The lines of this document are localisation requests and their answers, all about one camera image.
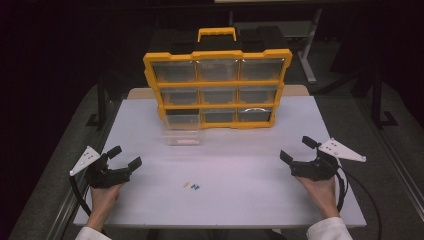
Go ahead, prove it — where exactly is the person's left hand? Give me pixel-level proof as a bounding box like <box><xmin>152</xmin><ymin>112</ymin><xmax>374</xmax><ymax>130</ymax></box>
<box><xmin>87</xmin><ymin>182</ymin><xmax>124</xmax><ymax>223</ymax></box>

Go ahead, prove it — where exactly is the clear plastic drawer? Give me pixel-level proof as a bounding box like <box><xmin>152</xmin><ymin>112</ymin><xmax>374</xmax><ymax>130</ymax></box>
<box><xmin>161</xmin><ymin>112</ymin><xmax>203</xmax><ymax>147</ymax></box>

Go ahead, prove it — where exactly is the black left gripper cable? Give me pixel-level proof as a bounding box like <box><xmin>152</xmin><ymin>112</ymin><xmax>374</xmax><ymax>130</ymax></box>
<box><xmin>68</xmin><ymin>175</ymin><xmax>93</xmax><ymax>218</ymax></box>

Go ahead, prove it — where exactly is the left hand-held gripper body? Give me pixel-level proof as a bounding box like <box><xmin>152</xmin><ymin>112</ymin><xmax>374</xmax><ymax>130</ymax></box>
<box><xmin>69</xmin><ymin>145</ymin><xmax>133</xmax><ymax>190</ymax></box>

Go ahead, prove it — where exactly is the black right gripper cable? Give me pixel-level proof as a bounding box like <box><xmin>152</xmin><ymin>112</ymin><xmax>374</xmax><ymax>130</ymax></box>
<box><xmin>334</xmin><ymin>165</ymin><xmax>383</xmax><ymax>240</ymax></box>

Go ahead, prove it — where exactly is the yellow black organizer cabinet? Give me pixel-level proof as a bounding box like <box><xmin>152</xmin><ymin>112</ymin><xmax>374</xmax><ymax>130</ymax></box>
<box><xmin>142</xmin><ymin>26</ymin><xmax>294</xmax><ymax>130</ymax></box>

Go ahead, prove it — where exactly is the person's right hand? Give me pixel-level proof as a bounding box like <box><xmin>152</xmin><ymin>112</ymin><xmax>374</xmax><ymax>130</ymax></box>
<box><xmin>295</xmin><ymin>175</ymin><xmax>339</xmax><ymax>219</ymax></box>

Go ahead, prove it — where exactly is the aluminium frame rail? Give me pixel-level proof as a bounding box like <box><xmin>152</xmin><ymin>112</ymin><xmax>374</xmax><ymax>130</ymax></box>
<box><xmin>53</xmin><ymin>179</ymin><xmax>88</xmax><ymax>240</ymax></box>
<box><xmin>378</xmin><ymin>131</ymin><xmax>424</xmax><ymax>213</ymax></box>

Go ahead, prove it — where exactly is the black metal stand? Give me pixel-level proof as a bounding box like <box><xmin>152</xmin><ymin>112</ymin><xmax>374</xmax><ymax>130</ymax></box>
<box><xmin>85</xmin><ymin>71</ymin><xmax>113</xmax><ymax>130</ymax></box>
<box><xmin>368</xmin><ymin>64</ymin><xmax>400</xmax><ymax>130</ymax></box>

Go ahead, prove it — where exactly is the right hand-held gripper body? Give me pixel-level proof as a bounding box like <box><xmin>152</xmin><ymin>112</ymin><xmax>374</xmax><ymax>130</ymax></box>
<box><xmin>290</xmin><ymin>137</ymin><xmax>367</xmax><ymax>182</ymax></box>

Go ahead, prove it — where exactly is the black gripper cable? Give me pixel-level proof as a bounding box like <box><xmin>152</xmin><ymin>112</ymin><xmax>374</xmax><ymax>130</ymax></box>
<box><xmin>68</xmin><ymin>175</ymin><xmax>93</xmax><ymax>218</ymax></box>
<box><xmin>334</xmin><ymin>165</ymin><xmax>383</xmax><ymax>240</ymax></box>

